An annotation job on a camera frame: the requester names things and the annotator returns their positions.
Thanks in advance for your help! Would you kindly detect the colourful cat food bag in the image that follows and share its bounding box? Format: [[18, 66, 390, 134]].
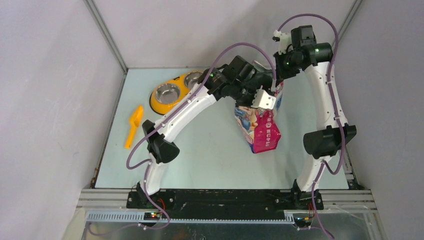
[[234, 81, 284, 154]]

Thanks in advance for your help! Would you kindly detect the yellow double pet bowl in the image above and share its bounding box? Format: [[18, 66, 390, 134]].
[[149, 70, 203, 115]]

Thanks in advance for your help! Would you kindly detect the yellow plastic food scoop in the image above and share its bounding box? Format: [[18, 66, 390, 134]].
[[124, 105, 144, 149]]

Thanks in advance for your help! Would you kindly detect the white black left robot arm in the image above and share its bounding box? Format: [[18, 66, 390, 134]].
[[138, 55, 276, 208]]

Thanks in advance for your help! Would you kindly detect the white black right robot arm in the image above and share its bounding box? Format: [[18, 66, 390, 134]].
[[273, 25, 357, 209]]

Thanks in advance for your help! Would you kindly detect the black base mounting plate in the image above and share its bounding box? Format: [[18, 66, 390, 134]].
[[126, 188, 324, 218]]

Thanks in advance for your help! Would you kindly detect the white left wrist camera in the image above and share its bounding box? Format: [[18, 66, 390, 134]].
[[250, 89, 277, 110]]

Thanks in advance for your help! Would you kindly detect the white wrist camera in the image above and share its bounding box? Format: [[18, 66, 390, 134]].
[[272, 30, 292, 55], [250, 89, 277, 110]]

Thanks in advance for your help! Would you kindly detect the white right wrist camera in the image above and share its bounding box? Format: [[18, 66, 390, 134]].
[[272, 30, 292, 55]]

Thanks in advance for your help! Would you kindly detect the aluminium right corner post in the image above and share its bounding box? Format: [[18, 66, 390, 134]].
[[318, 0, 365, 50]]

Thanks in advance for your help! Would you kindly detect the aluminium corner post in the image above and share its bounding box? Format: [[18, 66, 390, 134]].
[[318, 0, 365, 50], [83, 0, 129, 75]]

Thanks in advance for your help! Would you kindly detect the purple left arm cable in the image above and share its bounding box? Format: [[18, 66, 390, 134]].
[[86, 42, 278, 237]]

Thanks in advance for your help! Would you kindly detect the aluminium front frame rail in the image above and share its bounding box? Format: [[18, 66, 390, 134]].
[[77, 188, 386, 240]]

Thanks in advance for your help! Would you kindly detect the aluminium left corner post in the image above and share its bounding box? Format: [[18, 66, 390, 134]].
[[83, 0, 129, 75]]

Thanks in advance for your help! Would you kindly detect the grey slotted cable duct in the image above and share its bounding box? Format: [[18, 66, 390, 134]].
[[86, 211, 295, 224]]

